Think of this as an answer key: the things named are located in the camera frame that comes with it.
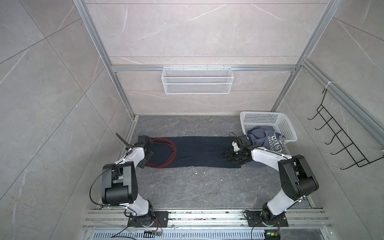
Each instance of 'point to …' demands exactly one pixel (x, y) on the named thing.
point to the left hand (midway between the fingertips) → (145, 154)
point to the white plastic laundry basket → (278, 120)
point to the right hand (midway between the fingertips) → (226, 156)
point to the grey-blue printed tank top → (266, 137)
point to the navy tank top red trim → (190, 152)
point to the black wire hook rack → (348, 146)
